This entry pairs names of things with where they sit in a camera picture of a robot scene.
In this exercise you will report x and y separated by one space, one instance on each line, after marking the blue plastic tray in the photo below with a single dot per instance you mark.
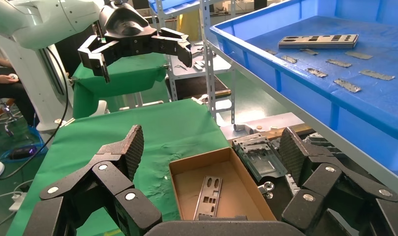
365 107

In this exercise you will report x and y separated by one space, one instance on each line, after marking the seated person dark trousers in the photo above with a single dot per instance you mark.
9 94

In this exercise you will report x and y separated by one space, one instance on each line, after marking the large metal chassis plate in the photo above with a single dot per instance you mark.
260 163

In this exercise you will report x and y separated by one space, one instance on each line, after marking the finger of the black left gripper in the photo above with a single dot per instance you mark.
176 44
94 55

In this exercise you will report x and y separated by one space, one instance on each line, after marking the slotted angle rack post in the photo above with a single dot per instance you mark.
211 81

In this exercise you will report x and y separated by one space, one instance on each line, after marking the small gray metal bracket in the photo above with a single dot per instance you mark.
198 66

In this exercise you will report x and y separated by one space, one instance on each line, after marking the blue plastic bin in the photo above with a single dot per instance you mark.
172 5

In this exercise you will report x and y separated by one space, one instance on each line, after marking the white pipe fitting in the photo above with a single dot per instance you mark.
242 127

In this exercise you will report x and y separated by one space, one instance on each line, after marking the white power strip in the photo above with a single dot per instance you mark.
18 202

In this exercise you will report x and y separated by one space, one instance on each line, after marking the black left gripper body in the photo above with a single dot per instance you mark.
127 26

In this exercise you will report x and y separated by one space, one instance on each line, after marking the white metal parts rack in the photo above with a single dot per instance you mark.
218 66

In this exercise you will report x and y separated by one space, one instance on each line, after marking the thin metal tool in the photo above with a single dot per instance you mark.
180 67

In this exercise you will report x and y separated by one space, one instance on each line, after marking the white robot torso column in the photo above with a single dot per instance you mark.
39 84

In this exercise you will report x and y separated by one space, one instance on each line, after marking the black device purple light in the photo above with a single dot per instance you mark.
22 152

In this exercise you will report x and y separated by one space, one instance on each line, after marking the gray tape strip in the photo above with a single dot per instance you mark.
347 85
309 51
339 63
316 72
358 55
376 75

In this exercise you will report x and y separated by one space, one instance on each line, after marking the slotted metal bracket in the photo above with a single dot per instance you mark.
290 185

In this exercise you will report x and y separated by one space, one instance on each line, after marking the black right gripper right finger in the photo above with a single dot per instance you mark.
319 192

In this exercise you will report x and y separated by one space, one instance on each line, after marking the brown cardboard box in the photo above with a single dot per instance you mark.
185 189

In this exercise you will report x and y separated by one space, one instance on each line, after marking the metal IO shield plate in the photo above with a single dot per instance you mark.
296 42
211 192

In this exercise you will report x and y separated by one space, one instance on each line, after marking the wood-framed black mat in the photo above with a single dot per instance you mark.
350 163

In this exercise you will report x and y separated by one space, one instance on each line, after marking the small green tablecloth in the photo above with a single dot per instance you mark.
127 81

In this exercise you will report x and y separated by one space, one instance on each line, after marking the yellow fabric sheet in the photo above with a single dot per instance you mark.
189 26

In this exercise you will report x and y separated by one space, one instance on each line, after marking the chrome stool base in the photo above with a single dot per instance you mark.
6 114

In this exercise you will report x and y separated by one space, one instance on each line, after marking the pile of gray metal brackets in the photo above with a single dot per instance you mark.
326 143

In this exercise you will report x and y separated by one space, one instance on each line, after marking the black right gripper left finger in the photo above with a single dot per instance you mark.
110 182

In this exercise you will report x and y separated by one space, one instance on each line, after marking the metal plate in bin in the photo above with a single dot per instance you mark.
316 47

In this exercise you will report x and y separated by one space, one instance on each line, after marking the white curved plastic part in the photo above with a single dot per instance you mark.
99 109

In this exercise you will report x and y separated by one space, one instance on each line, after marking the large green tablecloth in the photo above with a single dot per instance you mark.
169 130

